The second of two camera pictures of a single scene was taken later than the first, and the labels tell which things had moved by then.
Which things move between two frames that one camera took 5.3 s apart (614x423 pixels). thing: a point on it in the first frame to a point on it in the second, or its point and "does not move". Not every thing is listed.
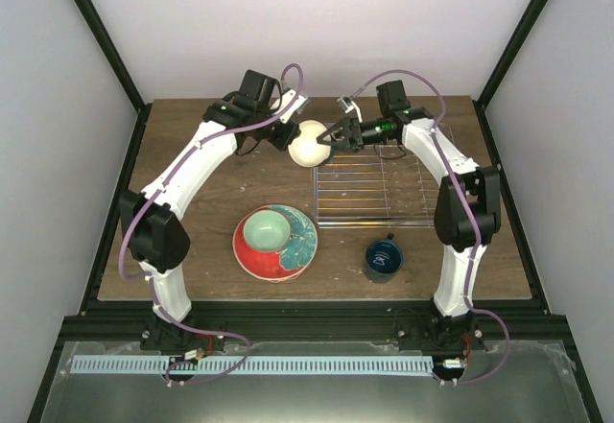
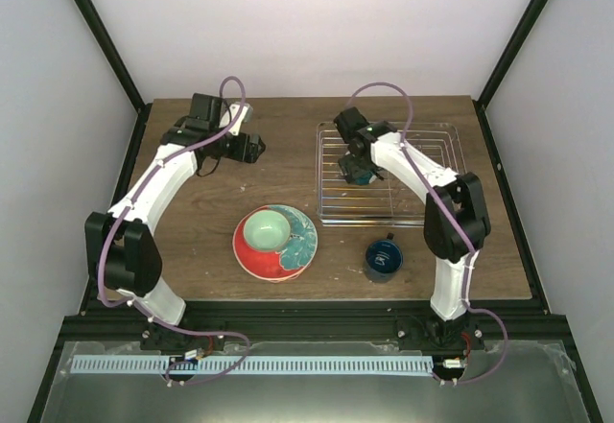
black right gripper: [348, 145] to [349, 169]
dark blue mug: [383, 259] does not move
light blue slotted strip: [254, 364] does not move
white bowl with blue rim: [304, 149] to [366, 179]
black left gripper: [291, 130] to [250, 154]
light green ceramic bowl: [267, 230] does not move
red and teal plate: [283, 264] does not move
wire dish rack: [378, 187] does not move
